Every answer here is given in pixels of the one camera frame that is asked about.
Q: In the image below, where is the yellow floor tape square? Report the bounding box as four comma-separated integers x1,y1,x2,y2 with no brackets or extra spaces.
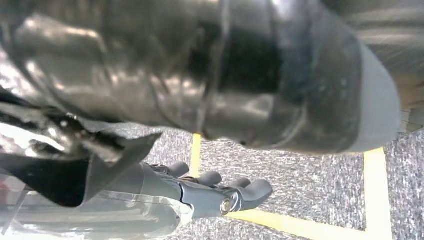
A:
190,133,393,240

